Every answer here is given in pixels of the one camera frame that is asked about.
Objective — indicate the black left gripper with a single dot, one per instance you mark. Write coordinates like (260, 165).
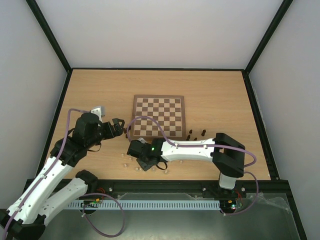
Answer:
(119, 130)

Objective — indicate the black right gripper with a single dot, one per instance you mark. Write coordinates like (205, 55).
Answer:
(146, 161)

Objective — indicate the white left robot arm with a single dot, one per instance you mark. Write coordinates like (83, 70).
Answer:
(28, 217)

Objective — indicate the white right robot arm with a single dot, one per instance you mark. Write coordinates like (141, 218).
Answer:
(227, 154)

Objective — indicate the wooden chess board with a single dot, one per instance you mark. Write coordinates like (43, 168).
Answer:
(161, 112)

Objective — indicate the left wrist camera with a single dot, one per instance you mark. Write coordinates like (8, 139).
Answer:
(99, 111)

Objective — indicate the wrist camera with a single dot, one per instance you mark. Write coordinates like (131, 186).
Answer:
(142, 140)
(99, 111)

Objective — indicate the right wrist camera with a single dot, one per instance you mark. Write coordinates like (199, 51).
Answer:
(142, 140)

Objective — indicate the white slotted cable duct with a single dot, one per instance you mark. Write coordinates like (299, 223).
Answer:
(156, 205)

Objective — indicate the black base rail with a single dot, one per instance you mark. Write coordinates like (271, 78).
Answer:
(202, 187)

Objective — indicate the black frame post left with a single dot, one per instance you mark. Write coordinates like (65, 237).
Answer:
(39, 16)

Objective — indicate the black frame post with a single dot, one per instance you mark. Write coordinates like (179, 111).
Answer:
(276, 20)
(39, 16)

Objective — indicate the black frame post right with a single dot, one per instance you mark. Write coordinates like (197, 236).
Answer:
(276, 20)

